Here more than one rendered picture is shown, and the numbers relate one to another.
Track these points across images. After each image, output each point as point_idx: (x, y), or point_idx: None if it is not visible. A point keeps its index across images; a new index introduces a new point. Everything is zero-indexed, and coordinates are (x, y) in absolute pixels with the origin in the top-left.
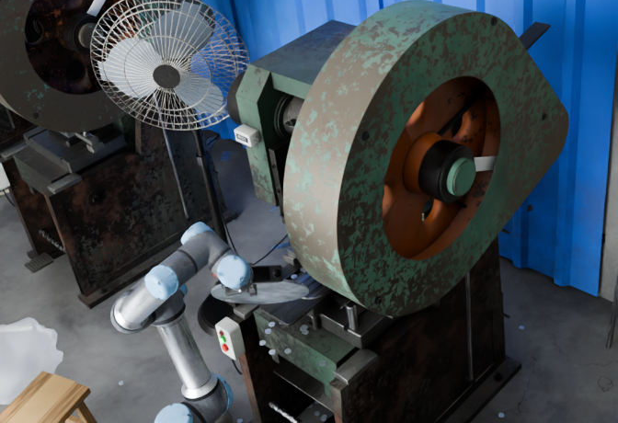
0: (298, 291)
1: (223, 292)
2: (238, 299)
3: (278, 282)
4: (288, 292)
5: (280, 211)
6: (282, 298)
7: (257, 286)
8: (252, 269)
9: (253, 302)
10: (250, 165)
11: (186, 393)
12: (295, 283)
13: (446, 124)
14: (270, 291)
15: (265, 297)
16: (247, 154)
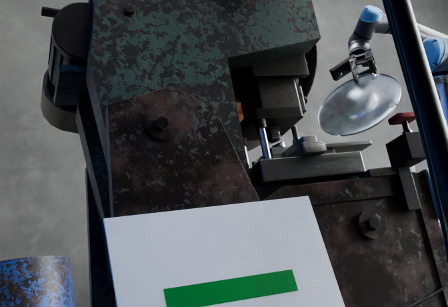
0: (327, 115)
1: (389, 87)
2: (382, 108)
3: (337, 80)
4: (335, 115)
5: (305, 59)
6: (343, 126)
7: (355, 89)
8: (349, 56)
9: (371, 121)
10: (311, 1)
11: None
12: (326, 100)
13: None
14: (349, 107)
15: (357, 117)
16: None
